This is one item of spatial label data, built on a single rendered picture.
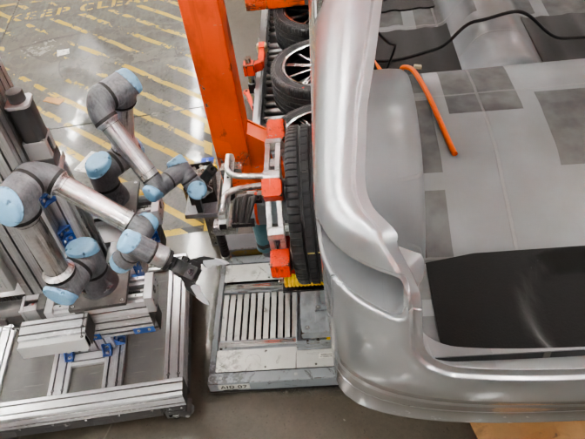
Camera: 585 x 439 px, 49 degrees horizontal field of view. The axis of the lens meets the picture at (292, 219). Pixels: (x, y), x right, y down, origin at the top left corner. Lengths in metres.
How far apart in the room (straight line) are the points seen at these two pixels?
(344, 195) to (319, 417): 1.68
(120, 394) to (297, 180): 1.30
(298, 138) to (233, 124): 0.60
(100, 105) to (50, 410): 1.38
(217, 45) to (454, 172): 1.11
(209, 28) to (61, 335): 1.36
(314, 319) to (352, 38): 1.57
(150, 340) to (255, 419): 0.62
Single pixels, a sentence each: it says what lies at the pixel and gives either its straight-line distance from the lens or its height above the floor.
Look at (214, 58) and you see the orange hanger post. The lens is 2.85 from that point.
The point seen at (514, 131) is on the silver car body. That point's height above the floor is 1.04.
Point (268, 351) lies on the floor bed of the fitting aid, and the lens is 3.19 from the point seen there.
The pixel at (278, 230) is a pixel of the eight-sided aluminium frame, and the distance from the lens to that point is 2.43.
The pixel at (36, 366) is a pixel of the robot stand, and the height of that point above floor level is 0.21.
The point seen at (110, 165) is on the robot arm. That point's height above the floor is 1.03.
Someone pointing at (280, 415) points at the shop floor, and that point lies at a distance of 3.09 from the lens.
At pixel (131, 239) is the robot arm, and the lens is 2.05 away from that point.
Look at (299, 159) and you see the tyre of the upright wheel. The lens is 2.42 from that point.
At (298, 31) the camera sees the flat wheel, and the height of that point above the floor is 0.48.
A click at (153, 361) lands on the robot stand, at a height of 0.21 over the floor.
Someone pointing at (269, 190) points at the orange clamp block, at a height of 1.14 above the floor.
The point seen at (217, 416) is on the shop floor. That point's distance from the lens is 3.15.
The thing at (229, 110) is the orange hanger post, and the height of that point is 1.02.
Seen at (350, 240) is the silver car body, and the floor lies 1.58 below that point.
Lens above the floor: 2.70
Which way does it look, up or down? 44 degrees down
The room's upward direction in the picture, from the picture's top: 9 degrees counter-clockwise
